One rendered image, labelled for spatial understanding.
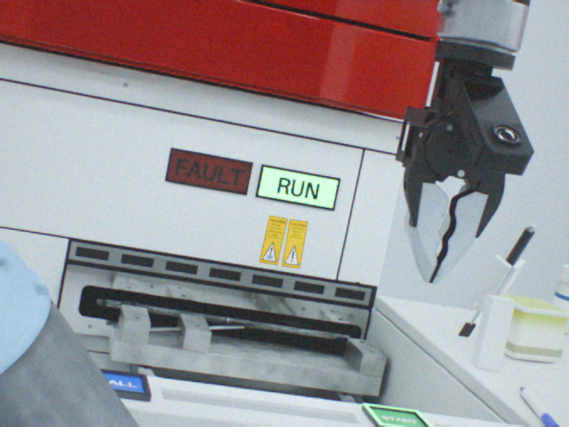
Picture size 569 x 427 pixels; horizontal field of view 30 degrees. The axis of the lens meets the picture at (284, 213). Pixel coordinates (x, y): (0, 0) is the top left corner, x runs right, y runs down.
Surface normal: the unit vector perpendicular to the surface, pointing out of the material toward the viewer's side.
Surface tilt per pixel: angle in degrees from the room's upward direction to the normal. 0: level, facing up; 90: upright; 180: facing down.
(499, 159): 122
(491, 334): 90
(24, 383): 63
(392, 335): 90
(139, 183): 90
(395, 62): 90
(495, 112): 32
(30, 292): 45
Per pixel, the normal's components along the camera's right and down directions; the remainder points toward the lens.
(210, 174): 0.20, 0.16
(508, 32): 0.50, 0.22
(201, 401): 0.20, -0.97
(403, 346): -0.96, -0.17
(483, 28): -0.11, 0.11
